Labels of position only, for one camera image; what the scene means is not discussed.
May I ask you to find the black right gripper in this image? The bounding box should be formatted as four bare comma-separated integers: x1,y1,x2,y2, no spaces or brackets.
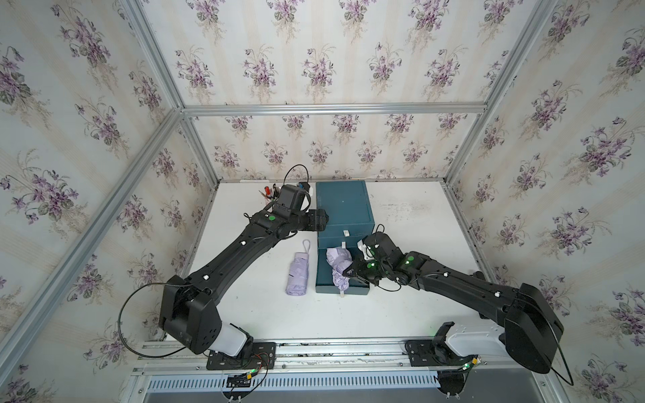
338,254,391,285

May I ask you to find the purple umbrella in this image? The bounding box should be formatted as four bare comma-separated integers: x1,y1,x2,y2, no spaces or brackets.
286,239,311,297
326,247,353,295

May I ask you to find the teal drawer cabinet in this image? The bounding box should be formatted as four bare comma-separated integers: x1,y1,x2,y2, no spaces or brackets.
315,181,376,295

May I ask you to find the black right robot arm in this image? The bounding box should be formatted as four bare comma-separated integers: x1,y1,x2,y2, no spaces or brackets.
342,232,564,374

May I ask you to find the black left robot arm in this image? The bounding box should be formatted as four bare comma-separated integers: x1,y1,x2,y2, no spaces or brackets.
158,182,329,358

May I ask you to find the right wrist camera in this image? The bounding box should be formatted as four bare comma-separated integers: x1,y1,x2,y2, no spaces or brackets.
357,240,375,261

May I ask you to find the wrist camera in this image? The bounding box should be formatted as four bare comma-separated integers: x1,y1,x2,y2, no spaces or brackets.
295,181,311,195
357,240,375,261

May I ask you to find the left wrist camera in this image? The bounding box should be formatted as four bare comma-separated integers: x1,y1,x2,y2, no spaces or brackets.
295,181,311,195

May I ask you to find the aluminium rail beam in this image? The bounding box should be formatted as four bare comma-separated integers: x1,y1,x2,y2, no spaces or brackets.
125,334,510,376

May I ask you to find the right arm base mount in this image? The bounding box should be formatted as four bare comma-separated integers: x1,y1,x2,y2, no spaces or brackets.
404,322,480,370

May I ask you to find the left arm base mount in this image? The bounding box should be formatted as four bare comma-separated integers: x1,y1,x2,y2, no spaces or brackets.
206,341,277,370

